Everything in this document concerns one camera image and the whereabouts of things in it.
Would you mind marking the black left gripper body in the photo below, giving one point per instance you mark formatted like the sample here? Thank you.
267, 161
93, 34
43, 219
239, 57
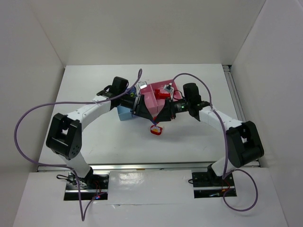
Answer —
136, 105

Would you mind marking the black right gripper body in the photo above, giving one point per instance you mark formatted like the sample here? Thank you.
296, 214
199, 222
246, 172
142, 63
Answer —
171, 109

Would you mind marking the red flower printed lego piece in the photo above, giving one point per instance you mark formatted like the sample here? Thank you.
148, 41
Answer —
154, 129

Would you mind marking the red stepped lego brick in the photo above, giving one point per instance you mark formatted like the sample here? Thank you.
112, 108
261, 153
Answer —
161, 95

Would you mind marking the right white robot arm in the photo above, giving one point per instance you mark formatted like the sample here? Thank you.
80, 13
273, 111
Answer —
241, 138

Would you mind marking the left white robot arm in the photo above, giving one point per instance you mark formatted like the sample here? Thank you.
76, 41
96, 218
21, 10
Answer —
65, 134

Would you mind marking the small pink plastic bin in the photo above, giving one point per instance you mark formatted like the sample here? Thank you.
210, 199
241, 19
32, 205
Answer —
149, 98

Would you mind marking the light blue plastic bin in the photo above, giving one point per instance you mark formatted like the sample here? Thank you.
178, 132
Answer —
124, 113

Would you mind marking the large pink plastic bin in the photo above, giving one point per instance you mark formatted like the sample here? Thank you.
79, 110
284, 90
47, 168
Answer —
175, 96

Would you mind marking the aluminium rail right side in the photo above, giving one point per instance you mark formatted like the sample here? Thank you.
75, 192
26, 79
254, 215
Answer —
234, 93

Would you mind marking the aluminium rail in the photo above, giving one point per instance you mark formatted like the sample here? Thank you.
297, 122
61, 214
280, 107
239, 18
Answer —
144, 166
234, 93

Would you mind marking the aluminium rail front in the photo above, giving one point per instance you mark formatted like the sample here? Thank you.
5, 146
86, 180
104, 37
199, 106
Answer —
144, 166

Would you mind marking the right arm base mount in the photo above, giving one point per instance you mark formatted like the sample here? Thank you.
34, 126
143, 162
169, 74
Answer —
208, 185

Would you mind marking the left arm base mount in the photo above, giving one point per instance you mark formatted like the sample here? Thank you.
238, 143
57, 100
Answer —
98, 187

